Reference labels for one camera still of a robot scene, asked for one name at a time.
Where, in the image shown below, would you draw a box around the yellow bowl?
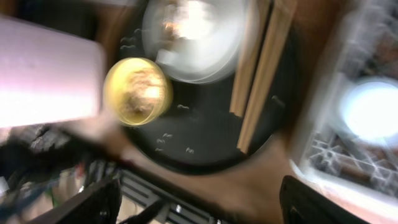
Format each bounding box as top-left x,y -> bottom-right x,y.
103,57 -> 173,126

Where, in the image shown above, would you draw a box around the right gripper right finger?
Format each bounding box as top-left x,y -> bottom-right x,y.
279,175 -> 367,224

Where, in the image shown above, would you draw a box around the food scraps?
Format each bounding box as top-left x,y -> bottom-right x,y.
118,68 -> 167,125

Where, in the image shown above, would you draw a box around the grey plate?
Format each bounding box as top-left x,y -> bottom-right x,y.
142,0 -> 249,84

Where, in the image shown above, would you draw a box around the wooden chopstick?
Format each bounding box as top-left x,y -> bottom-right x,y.
229,0 -> 271,118
237,0 -> 298,154

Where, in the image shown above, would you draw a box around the pink cup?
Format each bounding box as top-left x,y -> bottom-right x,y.
1,16 -> 106,128

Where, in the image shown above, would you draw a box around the grey dishwasher rack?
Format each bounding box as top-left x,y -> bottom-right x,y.
289,0 -> 397,222

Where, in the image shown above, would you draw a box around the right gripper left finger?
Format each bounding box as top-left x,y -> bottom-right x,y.
29,178 -> 122,224

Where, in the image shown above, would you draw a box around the blue cup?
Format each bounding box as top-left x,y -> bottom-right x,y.
329,77 -> 397,147

